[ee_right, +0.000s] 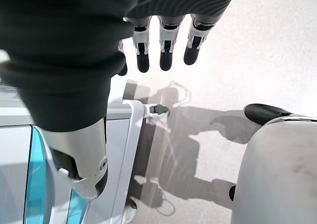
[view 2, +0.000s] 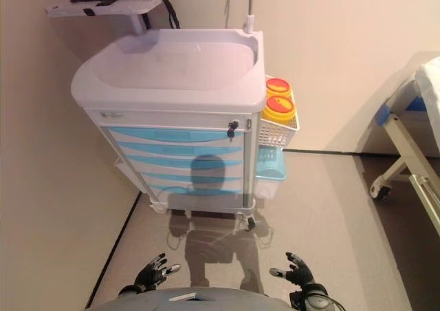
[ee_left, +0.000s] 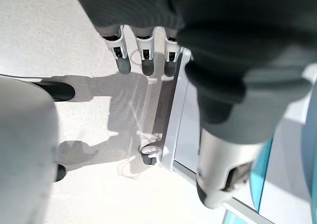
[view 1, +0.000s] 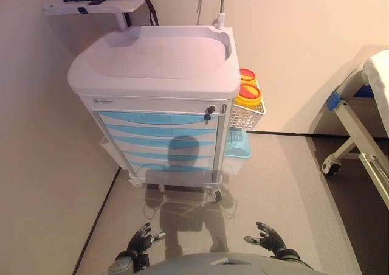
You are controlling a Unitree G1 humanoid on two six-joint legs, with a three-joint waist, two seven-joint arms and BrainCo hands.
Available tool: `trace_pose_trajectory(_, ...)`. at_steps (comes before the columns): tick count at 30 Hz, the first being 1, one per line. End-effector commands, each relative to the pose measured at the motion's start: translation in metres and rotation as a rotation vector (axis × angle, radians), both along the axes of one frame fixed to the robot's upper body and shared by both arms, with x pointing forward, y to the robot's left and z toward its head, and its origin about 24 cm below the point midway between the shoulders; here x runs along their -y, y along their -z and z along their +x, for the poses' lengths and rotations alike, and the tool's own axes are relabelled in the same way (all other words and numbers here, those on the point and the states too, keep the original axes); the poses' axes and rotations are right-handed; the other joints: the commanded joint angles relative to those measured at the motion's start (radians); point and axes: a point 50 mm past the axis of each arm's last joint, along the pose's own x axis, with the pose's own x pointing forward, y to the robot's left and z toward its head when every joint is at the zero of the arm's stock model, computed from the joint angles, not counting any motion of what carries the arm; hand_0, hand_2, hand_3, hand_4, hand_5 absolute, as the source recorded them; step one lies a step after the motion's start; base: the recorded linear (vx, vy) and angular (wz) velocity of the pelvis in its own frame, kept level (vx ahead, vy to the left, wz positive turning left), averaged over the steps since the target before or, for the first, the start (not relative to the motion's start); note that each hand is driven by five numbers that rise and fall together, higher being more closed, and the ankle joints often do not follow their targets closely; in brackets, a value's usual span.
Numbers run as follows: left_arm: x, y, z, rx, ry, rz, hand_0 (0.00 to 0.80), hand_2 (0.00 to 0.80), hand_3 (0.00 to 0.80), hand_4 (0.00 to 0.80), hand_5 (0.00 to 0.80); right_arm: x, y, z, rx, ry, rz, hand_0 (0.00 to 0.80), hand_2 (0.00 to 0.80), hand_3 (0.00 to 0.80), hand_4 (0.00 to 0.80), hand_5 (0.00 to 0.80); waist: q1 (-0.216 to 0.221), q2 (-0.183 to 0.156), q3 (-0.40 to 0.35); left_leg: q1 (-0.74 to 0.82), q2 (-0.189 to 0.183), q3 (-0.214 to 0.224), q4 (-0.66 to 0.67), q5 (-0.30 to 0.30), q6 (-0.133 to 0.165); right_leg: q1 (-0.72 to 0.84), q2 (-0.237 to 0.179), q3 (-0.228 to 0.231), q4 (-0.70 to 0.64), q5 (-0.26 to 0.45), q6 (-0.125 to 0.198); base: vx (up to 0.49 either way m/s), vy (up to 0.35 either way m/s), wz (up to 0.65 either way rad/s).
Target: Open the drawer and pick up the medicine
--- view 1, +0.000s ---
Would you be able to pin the right robot hand black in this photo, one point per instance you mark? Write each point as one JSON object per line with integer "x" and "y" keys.
{"x": 273, "y": 241}

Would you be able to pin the left robot hand black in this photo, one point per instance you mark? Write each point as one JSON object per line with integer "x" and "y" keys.
{"x": 138, "y": 243}

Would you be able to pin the blue front cart drawer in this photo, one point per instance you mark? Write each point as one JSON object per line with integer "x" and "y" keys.
{"x": 139, "y": 165}
{"x": 146, "y": 117}
{"x": 143, "y": 154}
{"x": 136, "y": 141}
{"x": 143, "y": 130}

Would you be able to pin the grey robot body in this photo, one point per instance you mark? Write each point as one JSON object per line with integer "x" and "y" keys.
{"x": 212, "y": 266}

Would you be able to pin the cart caster wheel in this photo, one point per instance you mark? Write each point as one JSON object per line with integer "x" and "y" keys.
{"x": 217, "y": 196}

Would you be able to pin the clear plastic side bin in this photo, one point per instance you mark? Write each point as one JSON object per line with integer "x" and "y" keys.
{"x": 232, "y": 165}

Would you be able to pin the light blue waste bin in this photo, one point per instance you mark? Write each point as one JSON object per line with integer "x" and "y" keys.
{"x": 238, "y": 147}

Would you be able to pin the black keys in lock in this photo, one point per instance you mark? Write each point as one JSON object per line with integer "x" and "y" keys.
{"x": 209, "y": 112}

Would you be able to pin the yellow sharps container red lid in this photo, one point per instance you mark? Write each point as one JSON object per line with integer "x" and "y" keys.
{"x": 248, "y": 94}
{"x": 247, "y": 75}

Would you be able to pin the white medical cart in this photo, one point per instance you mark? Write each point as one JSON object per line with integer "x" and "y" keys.
{"x": 158, "y": 62}

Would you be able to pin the metal IV pole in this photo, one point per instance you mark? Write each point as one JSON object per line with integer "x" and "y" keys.
{"x": 221, "y": 16}

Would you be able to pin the hospital bed white frame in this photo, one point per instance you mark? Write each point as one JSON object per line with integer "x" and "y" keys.
{"x": 373, "y": 83}

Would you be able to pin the white shelf on post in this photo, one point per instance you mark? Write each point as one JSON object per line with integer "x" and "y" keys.
{"x": 115, "y": 5}

